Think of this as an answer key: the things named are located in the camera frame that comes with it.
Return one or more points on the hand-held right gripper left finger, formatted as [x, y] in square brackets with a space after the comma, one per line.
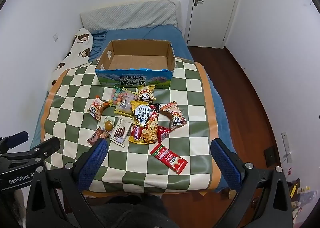
[93, 161]

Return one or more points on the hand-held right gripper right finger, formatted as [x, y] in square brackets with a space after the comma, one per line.
[225, 165]

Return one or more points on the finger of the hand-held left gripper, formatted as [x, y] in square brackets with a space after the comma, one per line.
[15, 139]
[46, 146]

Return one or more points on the orange panda snack packet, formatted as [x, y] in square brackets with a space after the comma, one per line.
[96, 109]

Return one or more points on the brown panda snack packet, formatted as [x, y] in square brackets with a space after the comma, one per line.
[176, 117]

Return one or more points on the blue printed cardboard box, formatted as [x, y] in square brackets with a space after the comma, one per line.
[132, 80]

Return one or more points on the small brown snack packet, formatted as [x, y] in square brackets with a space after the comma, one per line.
[98, 135]

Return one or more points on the white chocolate stick packet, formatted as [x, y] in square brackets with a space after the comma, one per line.
[121, 131]

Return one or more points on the black floor box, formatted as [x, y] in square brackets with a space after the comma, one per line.
[269, 156]

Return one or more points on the flat red snack packet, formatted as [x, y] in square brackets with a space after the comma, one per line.
[170, 159]

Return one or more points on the clear yellow snack packet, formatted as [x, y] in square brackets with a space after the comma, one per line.
[122, 111]

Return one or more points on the green white checkered blanket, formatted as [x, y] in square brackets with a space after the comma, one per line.
[75, 92]

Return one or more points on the colourful candy bag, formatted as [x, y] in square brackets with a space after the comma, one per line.
[117, 97]

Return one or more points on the yellow silver noodle packet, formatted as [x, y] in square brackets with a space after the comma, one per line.
[142, 114]

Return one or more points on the small red snack packet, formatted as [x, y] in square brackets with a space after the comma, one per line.
[163, 134]

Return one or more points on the clear orange snack packet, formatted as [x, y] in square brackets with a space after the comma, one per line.
[129, 95]

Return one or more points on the black snack packet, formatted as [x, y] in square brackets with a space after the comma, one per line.
[154, 108]

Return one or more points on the pile of floor clutter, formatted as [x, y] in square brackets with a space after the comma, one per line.
[303, 195]

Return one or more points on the yellow panda snack packet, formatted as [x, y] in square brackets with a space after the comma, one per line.
[146, 94]

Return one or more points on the white bear print pillow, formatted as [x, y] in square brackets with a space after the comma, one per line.
[80, 42]

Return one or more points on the blue bed sheet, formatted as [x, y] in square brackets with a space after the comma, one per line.
[160, 33]

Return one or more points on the grey textured pillow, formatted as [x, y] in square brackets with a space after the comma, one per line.
[130, 15]

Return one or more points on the white door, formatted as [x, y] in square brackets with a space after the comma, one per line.
[215, 5]

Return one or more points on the white wall power strip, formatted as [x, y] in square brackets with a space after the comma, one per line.
[286, 146]

